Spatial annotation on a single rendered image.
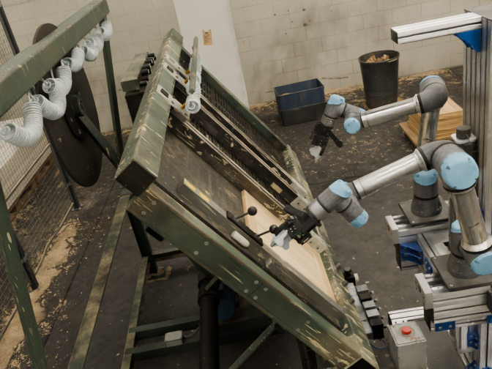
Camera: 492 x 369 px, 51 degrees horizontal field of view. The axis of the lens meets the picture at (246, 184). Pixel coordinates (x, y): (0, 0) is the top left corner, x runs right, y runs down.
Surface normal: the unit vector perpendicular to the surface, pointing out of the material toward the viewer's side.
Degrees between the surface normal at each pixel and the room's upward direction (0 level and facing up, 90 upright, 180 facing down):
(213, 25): 90
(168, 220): 90
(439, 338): 0
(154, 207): 90
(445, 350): 0
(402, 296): 0
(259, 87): 90
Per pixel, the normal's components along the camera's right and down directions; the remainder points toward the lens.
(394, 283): -0.18, -0.87
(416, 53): 0.03, 0.46
